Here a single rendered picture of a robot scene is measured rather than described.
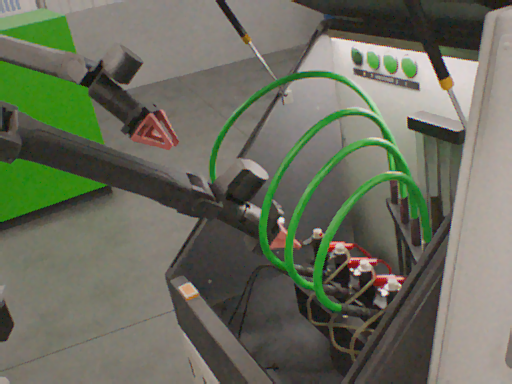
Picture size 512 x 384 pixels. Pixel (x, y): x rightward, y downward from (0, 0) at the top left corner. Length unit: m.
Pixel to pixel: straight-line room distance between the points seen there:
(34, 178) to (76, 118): 0.51
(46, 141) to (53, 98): 3.40
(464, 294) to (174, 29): 6.95
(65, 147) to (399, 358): 0.61
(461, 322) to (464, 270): 0.08
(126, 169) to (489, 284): 0.59
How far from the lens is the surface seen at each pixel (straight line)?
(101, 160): 1.02
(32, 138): 0.98
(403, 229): 1.25
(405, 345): 1.00
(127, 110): 1.28
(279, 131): 1.51
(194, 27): 7.76
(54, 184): 4.52
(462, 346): 0.98
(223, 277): 1.57
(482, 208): 0.90
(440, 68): 0.89
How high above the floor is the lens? 1.73
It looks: 25 degrees down
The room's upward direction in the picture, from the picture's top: 11 degrees counter-clockwise
